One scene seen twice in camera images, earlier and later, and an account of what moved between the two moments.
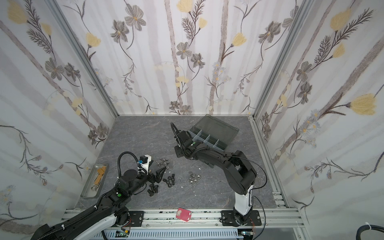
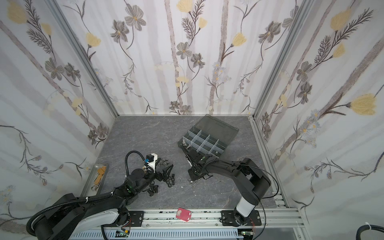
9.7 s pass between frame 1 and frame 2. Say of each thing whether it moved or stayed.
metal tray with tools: stayed
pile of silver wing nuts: stayed
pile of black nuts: stayed
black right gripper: moved
